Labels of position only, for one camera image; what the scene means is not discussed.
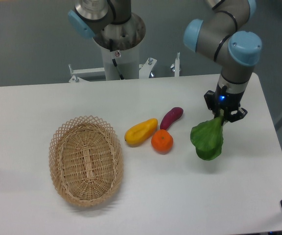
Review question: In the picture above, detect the black cable on pedestal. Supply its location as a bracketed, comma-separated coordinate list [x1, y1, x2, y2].
[109, 38, 125, 80]

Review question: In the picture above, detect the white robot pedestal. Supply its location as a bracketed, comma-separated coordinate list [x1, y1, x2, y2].
[92, 12, 146, 81]

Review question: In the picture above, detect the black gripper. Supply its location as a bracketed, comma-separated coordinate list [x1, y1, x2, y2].
[204, 82, 248, 125]

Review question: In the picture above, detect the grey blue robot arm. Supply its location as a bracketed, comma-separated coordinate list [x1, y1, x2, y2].
[68, 0, 262, 122]

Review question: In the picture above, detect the woven wicker basket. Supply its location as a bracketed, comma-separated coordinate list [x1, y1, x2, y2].
[48, 116, 124, 208]

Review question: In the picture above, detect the purple sweet potato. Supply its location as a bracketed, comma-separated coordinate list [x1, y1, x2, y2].
[160, 107, 184, 130]

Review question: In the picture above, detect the green leafy vegetable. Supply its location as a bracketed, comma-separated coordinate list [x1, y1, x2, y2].
[190, 115, 224, 161]

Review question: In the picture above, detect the orange tangerine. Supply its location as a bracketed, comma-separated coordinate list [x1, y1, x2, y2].
[151, 129, 174, 154]

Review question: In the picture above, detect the white metal base frame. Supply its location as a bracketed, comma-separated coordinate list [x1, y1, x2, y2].
[68, 52, 182, 83]

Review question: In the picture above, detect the yellow papaya half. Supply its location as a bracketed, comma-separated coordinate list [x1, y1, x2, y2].
[124, 118, 158, 146]

